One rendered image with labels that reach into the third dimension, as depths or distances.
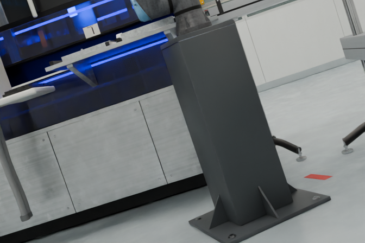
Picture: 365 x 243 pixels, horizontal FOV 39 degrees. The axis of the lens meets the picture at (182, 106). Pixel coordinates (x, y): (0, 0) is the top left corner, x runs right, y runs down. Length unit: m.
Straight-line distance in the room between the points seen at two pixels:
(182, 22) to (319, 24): 5.52
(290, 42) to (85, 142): 4.94
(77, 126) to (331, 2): 5.24
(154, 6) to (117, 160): 1.12
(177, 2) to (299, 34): 5.46
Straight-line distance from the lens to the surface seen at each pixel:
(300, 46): 7.46
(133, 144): 2.88
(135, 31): 2.45
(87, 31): 2.89
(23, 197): 2.90
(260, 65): 7.42
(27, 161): 3.06
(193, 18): 2.07
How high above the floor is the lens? 0.67
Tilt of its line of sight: 4 degrees down
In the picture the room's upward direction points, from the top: 19 degrees counter-clockwise
